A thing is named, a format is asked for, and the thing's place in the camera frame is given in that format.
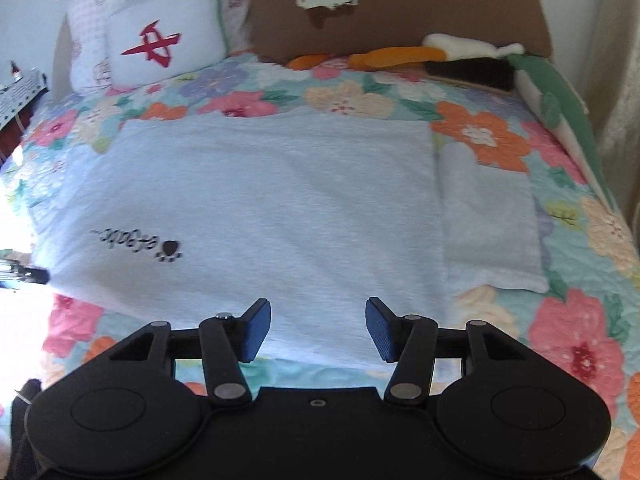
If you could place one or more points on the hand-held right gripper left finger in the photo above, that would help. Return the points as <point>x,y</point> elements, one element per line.
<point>255,330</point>

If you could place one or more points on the white and orange plush goose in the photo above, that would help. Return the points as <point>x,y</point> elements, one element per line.
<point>395,56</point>

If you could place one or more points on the white pillow with red character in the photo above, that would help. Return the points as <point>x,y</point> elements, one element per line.
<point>165,20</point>

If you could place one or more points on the beige curtain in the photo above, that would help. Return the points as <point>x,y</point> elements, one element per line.
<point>622,135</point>

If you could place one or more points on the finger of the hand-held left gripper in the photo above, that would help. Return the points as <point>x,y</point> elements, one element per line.
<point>30,274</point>

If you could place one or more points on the light grey sweatshirt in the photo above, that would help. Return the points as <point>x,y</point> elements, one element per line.
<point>275,210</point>

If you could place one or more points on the floral quilted blanket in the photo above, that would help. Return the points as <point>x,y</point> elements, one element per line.
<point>480,135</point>

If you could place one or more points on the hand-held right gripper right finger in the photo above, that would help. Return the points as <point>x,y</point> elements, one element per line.
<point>381,330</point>

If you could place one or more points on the green and white plush toy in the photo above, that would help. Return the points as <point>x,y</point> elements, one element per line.
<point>565,100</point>

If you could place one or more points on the brown pillow with cloud embroidery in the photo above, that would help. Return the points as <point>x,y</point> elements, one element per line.
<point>425,0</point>

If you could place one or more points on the pink checked pillow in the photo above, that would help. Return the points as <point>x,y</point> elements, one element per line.
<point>90,10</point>

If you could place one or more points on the nightstand with patterned cloth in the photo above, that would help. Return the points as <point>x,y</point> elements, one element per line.
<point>20,97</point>

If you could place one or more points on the small brown bottle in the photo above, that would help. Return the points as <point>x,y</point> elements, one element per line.
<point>15,71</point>

